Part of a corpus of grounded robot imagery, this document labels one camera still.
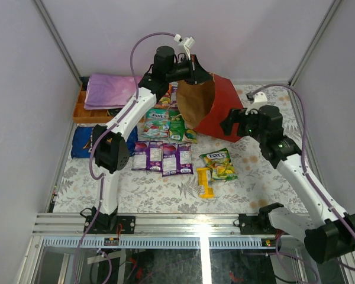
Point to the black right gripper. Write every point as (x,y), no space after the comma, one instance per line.
(237,115)

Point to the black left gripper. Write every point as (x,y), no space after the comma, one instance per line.
(193,71)

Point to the purple candy bag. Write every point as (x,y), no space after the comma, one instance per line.
(176,159)
(148,156)
(173,100)

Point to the red paper bag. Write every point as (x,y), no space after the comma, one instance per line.
(205,106)

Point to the orange lemon candy bag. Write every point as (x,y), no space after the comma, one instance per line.
(165,100)

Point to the yellow green candy bag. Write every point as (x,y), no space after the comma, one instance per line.
(220,164)

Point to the teal mint candy bag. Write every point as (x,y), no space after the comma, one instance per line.
(156,123)

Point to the yellow snack packet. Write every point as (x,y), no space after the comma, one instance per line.
(205,182)

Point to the blue chips snack bag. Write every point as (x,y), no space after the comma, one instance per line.
(82,142)

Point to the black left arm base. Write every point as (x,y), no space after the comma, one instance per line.
(99,223)

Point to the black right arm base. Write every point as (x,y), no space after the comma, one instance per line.
(258,224)

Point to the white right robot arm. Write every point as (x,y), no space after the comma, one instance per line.
(330,231)

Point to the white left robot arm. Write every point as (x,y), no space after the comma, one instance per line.
(109,153)

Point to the purple princess cloth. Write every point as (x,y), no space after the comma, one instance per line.
(109,91)

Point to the floral table mat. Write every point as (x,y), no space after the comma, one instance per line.
(140,191)

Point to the orange wooden tray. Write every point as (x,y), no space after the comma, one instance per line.
(83,116)

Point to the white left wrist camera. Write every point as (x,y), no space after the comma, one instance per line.
(184,44)

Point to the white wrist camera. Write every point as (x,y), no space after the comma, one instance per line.
(184,44)
(257,100)

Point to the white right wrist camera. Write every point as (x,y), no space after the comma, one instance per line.
(257,100)

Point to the aluminium front rail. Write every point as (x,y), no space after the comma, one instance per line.
(146,225)

